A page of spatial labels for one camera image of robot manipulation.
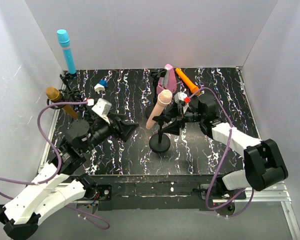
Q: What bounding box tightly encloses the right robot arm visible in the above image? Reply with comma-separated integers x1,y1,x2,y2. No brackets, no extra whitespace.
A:
163,92,289,196

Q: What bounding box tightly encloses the round base shock-mount stand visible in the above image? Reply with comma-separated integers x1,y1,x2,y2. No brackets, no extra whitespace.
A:
145,69,167,119

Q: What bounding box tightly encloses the beige microphone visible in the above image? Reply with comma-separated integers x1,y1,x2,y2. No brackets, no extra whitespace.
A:
145,89,173,130

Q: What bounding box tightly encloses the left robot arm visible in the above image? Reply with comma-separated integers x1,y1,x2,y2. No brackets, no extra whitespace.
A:
0,113,139,240

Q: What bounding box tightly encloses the pink microphone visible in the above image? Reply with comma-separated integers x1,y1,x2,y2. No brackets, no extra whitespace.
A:
156,64,177,94

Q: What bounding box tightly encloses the gold microphone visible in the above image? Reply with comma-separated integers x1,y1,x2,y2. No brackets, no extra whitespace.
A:
45,86,78,120

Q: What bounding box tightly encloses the orange microphone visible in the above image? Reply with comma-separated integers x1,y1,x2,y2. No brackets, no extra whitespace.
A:
175,68,199,94

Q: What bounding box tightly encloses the white blue small microphone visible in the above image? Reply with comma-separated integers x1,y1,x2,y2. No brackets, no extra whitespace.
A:
94,79,107,93

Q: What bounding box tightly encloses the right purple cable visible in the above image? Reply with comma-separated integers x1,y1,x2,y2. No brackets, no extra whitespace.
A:
188,87,255,217

